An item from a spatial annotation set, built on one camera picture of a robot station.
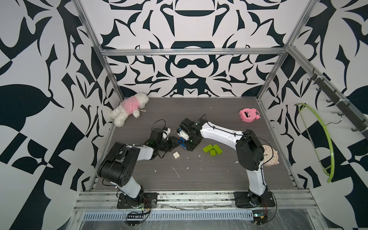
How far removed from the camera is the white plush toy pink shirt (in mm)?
1040

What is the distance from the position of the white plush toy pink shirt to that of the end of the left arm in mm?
353

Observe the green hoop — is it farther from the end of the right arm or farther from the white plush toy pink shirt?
the white plush toy pink shirt

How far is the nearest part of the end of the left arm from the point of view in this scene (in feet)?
2.47

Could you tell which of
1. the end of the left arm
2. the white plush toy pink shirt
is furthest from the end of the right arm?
the white plush toy pink shirt
